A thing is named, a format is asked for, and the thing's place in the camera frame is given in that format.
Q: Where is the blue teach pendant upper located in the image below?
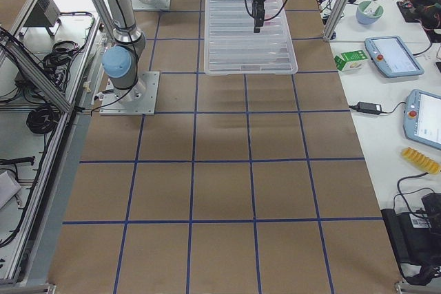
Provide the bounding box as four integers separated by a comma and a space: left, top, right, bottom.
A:
365, 36, 424, 78

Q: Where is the yellow toy corn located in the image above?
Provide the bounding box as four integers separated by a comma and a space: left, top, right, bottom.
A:
401, 147, 440, 175

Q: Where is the light blue green bowl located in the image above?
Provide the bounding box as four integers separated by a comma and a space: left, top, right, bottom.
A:
356, 1, 384, 25

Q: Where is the black power adapter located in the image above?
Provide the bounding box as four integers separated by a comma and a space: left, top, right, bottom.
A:
355, 101, 382, 115

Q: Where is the green white milk carton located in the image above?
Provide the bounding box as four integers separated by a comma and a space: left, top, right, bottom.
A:
334, 50, 368, 72

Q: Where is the blue teach pendant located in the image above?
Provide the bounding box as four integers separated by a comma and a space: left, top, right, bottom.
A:
403, 89, 440, 149
365, 36, 424, 78

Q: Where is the black cable coil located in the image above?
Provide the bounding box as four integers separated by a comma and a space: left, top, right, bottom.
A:
26, 105, 57, 135

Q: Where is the blue teach pendant lower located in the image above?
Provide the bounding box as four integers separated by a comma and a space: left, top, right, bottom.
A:
403, 89, 440, 149

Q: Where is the clear plastic box lid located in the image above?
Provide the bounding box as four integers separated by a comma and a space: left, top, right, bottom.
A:
204, 0, 298, 76

